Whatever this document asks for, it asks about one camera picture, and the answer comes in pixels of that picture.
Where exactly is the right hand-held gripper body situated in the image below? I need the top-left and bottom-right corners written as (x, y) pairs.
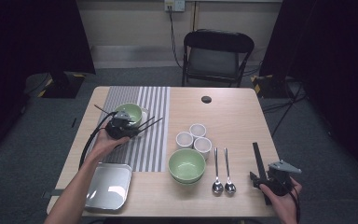
top-left (262, 160), bottom-right (302, 197)

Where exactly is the green bowl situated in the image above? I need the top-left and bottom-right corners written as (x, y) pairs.
top-left (168, 147), bottom-right (207, 184)
top-left (115, 103), bottom-right (144, 127)
top-left (171, 175), bottom-right (205, 187)

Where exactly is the person's left hand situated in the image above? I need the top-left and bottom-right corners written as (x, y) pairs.
top-left (89, 119), bottom-right (131, 162)

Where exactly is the black folding chair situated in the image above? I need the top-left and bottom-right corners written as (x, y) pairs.
top-left (181, 28), bottom-right (255, 88)

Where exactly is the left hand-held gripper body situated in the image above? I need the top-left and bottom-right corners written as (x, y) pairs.
top-left (105, 111), bottom-right (138, 140)

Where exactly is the grey striped placemat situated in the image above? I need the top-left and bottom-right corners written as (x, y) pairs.
top-left (87, 86), bottom-right (171, 174)

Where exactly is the thin black stand leg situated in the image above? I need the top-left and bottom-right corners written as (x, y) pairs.
top-left (271, 82), bottom-right (304, 138)

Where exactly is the white wall socket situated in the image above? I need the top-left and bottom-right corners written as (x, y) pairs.
top-left (163, 0), bottom-right (186, 13)

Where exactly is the black stand base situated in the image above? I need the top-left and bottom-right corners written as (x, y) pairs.
top-left (38, 72), bottom-right (87, 100)
top-left (251, 74), bottom-right (295, 100)

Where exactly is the black socket cable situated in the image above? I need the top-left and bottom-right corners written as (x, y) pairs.
top-left (167, 6), bottom-right (185, 70)

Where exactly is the white cup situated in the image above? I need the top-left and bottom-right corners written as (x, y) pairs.
top-left (175, 131), bottom-right (195, 149)
top-left (188, 123), bottom-right (208, 139)
top-left (193, 136), bottom-right (213, 161)

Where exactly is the wall conduit pipe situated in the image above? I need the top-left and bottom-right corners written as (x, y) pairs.
top-left (192, 1), bottom-right (198, 31)

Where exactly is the dark curtain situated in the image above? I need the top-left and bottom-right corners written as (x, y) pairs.
top-left (0, 0), bottom-right (96, 160)
top-left (259, 0), bottom-right (358, 188)

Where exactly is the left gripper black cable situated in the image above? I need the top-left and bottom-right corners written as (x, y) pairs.
top-left (78, 111), bottom-right (119, 171)

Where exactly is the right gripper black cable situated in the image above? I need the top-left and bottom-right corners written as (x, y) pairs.
top-left (288, 182), bottom-right (302, 223)

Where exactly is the person's right hand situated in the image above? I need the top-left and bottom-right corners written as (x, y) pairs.
top-left (258, 176), bottom-right (303, 223)

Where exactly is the grey tape strip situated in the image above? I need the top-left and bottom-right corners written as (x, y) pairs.
top-left (41, 189), bottom-right (58, 200)

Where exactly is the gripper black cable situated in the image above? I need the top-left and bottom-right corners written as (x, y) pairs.
top-left (78, 111), bottom-right (119, 171)
top-left (288, 182), bottom-right (302, 223)

